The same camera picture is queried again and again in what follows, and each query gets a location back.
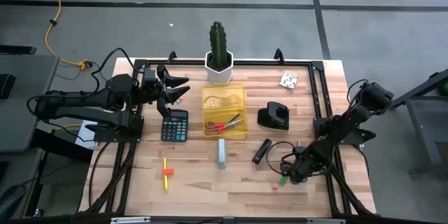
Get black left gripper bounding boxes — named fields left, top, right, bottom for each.
left=141, top=64, right=192, bottom=118

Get yellow transparent supply box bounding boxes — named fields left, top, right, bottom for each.
left=201, top=83, right=250, bottom=140

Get orange handled scissors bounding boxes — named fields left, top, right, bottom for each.
left=204, top=118, right=245, bottom=137

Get yellow highlighter pen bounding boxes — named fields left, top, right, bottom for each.
left=162, top=157, right=169, bottom=193

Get black box on desk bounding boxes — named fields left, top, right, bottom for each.
left=0, top=73, right=17, bottom=99

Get black desk calculator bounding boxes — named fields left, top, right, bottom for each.
left=160, top=108, right=190, bottom=143

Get pale clips heap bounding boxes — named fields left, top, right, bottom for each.
left=204, top=94, right=242, bottom=110

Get black stapler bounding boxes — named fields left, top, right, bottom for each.
left=251, top=138, right=273, bottom=165

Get black hole punch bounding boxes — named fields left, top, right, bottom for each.
left=257, top=101, right=291, bottom=131

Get tall green cactus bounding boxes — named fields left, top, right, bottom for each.
left=209, top=20, right=229, bottom=72

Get white stapler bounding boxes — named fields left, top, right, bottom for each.
left=217, top=138, right=228, bottom=169

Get white paper sheet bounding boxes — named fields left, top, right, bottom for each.
left=75, top=120, right=99, bottom=151

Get black metal stand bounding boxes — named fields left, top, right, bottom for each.
left=390, top=69, right=448, bottom=178

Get grey side desk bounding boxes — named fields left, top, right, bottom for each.
left=0, top=54, right=60, bottom=153

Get black flat bar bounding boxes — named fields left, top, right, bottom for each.
left=0, top=44, right=38, bottom=56

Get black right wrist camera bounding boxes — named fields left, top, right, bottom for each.
left=279, top=160, right=293, bottom=178

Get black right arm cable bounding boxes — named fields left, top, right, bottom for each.
left=265, top=141, right=298, bottom=176

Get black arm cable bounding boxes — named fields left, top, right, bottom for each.
left=265, top=141, right=298, bottom=176
left=90, top=47, right=141, bottom=94

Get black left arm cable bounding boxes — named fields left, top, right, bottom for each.
left=90, top=47, right=141, bottom=94

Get black aluminium table frame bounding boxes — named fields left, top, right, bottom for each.
left=79, top=48, right=377, bottom=224

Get yellow power cable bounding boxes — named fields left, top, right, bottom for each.
left=41, top=0, right=92, bottom=71

